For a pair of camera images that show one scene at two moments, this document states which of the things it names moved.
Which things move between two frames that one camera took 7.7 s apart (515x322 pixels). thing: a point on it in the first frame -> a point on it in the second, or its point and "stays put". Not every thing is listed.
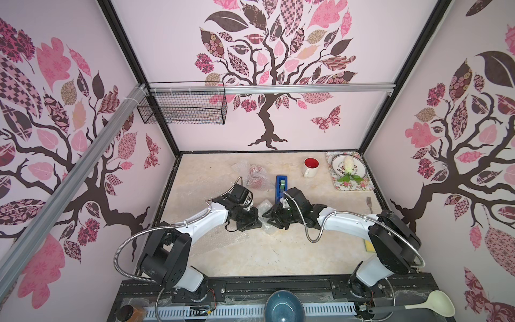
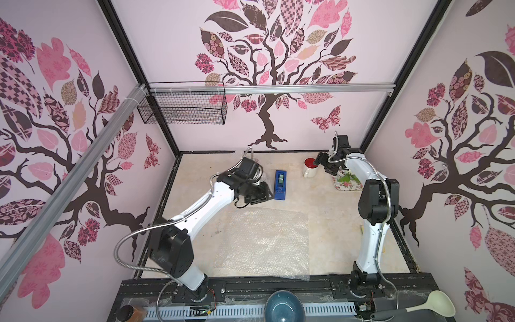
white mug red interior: (310, 167) stays put
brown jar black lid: (127, 313) stays put
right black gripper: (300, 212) -> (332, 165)
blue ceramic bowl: (284, 306) stays put
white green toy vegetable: (349, 167) stays put
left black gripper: (254, 223) -> (265, 195)
